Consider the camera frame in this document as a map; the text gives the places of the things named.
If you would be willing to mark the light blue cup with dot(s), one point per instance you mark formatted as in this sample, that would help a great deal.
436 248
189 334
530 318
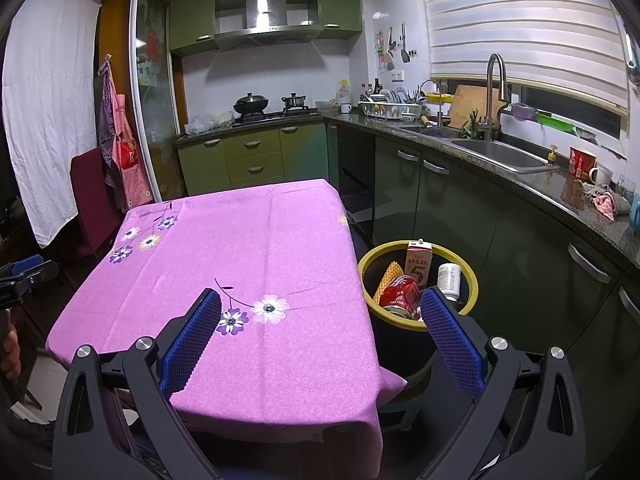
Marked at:
635 215

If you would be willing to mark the black wok with lid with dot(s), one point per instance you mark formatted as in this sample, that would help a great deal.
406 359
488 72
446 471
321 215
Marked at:
250 104

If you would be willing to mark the white striped window blind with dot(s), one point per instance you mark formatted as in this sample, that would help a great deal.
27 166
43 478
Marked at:
515 25

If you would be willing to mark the green plastic stool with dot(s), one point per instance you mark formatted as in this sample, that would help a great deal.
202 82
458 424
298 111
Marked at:
400 410

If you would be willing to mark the tall steel faucet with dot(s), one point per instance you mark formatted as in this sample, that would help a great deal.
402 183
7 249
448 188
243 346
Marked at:
491 100

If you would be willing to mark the crumpled dish cloth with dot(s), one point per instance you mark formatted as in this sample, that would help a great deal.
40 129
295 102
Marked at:
605 200

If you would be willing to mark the small curved faucet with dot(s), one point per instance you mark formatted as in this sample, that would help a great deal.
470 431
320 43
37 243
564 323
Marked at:
439 107

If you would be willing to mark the small steel pot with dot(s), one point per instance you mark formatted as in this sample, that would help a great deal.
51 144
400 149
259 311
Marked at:
294 101

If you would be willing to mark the black yellow-rimmed waste bin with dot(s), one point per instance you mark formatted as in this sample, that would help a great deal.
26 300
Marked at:
400 350

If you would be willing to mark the cooking oil bottle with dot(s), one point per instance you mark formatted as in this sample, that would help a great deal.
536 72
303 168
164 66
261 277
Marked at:
343 94

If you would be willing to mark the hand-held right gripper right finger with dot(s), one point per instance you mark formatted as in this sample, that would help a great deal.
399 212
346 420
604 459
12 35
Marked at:
452 340

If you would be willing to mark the person's left hand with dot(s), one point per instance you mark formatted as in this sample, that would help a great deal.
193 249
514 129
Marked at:
11 355

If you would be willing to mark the light green lower cabinets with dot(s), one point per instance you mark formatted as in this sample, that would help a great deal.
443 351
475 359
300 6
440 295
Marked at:
250 152

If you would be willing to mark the frosted glass sliding door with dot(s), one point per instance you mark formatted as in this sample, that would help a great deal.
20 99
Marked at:
155 110

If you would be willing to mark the orange foam net sleeve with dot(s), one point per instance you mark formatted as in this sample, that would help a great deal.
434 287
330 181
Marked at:
389 277

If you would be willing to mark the red and white milk carton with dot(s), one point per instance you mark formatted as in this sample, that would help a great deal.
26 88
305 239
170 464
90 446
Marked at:
417 265

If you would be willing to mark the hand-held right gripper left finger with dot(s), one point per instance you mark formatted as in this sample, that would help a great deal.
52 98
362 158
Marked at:
192 340

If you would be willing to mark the white hanging sheet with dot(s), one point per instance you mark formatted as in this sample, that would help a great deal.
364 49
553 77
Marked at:
45 110

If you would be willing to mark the person's dark clothing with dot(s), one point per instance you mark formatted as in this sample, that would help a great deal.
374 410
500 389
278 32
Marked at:
20 450

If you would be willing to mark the steel sink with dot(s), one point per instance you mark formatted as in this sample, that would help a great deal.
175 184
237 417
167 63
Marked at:
500 152

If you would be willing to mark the pink floral tablecloth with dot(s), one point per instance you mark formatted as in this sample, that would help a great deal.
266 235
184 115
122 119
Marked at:
250 240

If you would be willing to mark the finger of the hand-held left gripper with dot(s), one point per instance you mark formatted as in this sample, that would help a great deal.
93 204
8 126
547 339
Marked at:
27 264
45 271

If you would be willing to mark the hanging black spatula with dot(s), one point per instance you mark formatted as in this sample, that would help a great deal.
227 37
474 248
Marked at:
405 55

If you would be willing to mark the dark green lower cabinets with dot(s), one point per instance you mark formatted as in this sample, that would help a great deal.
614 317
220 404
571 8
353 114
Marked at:
475 210

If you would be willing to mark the pink checked apron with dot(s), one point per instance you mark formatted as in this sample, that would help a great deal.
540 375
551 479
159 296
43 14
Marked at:
125 160

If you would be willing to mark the steel range hood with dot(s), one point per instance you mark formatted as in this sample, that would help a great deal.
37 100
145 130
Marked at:
265 10

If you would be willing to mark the green leafy plant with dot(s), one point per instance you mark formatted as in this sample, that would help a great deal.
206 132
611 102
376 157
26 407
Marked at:
475 127

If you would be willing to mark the gas stove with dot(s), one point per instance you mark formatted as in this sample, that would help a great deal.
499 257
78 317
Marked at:
275 116

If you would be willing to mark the green plastic tray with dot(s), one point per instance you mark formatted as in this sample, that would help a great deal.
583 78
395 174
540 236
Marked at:
555 122

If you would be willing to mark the maroon chair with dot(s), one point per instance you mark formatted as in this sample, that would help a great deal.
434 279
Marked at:
92 200

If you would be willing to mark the crushed red soda can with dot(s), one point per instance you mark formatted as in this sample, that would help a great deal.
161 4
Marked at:
400 292

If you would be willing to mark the white pill bottle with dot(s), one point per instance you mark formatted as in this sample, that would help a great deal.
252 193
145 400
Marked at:
448 280

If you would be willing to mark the red mug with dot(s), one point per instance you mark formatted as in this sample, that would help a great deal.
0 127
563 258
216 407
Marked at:
580 162

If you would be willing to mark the clear plastic bags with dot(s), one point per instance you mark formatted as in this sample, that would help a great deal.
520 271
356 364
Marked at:
207 122

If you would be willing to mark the hanging kitchen utensil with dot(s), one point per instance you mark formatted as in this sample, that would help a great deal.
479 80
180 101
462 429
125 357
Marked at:
389 62

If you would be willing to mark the purple soap dish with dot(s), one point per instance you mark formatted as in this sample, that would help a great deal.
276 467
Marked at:
522 111

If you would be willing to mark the wooden cutting board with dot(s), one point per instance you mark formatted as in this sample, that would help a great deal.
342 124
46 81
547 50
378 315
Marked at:
470 105

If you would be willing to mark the green upper cabinets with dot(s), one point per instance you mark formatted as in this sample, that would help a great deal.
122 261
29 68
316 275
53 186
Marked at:
190 15

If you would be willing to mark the clear drinking glass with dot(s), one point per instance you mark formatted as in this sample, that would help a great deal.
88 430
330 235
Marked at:
626 187

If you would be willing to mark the dish rack with dishes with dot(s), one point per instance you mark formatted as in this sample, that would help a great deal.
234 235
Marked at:
387 110

